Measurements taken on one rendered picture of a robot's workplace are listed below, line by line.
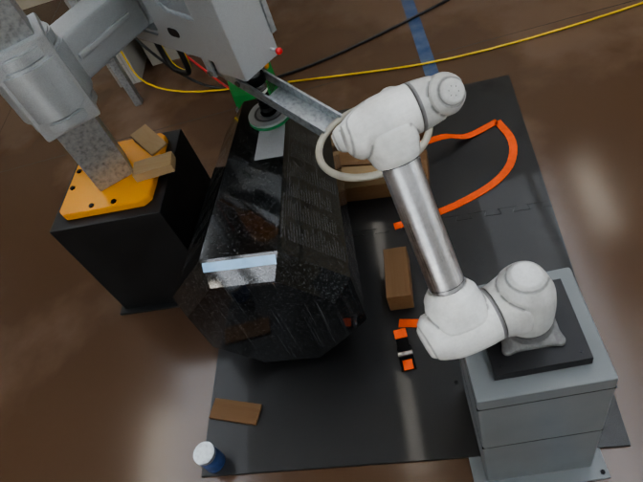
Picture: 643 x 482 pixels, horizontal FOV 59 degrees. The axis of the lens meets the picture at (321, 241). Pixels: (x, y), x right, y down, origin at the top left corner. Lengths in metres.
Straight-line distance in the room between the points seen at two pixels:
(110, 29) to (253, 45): 0.68
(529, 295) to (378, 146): 0.56
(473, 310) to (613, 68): 2.73
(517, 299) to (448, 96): 0.57
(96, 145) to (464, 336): 1.94
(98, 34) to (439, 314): 1.96
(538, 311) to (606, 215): 1.63
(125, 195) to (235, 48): 0.92
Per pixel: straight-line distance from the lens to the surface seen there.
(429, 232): 1.49
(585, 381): 1.81
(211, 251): 2.32
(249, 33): 2.49
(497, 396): 1.78
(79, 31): 2.77
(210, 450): 2.69
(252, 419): 2.80
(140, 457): 3.03
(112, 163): 2.92
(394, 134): 1.40
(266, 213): 2.34
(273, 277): 2.22
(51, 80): 2.62
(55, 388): 3.52
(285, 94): 2.65
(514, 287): 1.59
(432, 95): 1.41
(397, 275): 2.83
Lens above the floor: 2.44
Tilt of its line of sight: 49 degrees down
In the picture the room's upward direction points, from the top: 23 degrees counter-clockwise
